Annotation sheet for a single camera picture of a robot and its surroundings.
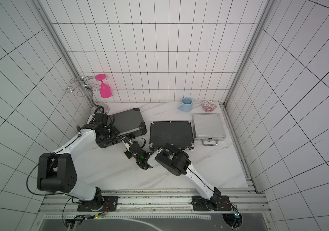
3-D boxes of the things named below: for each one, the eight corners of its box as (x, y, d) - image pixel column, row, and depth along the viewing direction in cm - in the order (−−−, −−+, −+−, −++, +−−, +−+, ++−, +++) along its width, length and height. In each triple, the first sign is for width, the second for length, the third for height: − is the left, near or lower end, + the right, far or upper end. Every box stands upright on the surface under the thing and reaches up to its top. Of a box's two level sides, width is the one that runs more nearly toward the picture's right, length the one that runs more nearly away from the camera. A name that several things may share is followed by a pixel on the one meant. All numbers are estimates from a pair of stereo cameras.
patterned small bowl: (202, 111, 115) (203, 109, 113) (200, 103, 122) (201, 100, 119) (216, 111, 115) (217, 109, 113) (213, 103, 122) (215, 100, 119)
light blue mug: (177, 111, 117) (178, 105, 111) (177, 102, 124) (177, 96, 118) (192, 111, 117) (193, 105, 111) (190, 102, 124) (192, 96, 118)
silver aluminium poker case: (194, 145, 97) (196, 141, 93) (190, 118, 113) (192, 113, 108) (225, 145, 97) (228, 141, 93) (217, 118, 113) (219, 113, 108)
